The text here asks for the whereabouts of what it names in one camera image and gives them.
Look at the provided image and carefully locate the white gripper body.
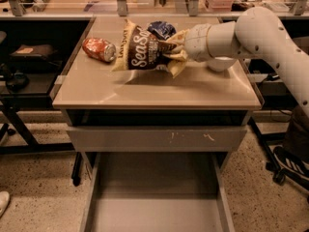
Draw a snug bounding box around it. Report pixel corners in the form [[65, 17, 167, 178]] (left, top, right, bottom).
[[184, 23, 211, 62]]

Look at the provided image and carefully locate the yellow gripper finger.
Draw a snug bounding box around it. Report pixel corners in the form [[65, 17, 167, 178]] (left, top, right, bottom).
[[167, 50, 188, 77], [166, 29, 188, 45]]

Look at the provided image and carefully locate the brown sea salt chip bag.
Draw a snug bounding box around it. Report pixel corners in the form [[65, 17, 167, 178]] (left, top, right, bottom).
[[112, 19, 176, 72]]

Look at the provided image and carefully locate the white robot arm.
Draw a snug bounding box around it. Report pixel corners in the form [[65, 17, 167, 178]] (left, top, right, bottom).
[[165, 7, 309, 116]]

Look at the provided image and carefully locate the blue crumpled chip bag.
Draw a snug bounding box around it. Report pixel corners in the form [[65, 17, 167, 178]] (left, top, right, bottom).
[[147, 21, 176, 41]]

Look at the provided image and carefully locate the grey top drawer front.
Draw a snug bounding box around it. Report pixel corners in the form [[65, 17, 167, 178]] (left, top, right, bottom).
[[67, 126, 246, 153]]

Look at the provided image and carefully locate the black bag on shelf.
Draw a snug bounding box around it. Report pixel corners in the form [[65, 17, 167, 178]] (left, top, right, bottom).
[[10, 44, 57, 61]]

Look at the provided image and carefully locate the open grey middle drawer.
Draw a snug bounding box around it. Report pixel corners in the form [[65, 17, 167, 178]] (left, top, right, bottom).
[[78, 153, 236, 232]]

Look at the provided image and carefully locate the white bowl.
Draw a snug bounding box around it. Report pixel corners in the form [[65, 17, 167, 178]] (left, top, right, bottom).
[[207, 57, 237, 73]]

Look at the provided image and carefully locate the orange crushed soda can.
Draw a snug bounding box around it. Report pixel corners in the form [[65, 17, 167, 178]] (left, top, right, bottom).
[[82, 38, 116, 63]]

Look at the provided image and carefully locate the black white sneaker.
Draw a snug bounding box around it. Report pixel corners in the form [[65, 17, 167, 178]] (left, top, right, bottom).
[[273, 146, 309, 181]]

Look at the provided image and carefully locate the white shoe tip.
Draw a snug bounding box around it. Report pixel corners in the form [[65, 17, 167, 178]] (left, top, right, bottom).
[[0, 191, 10, 217]]

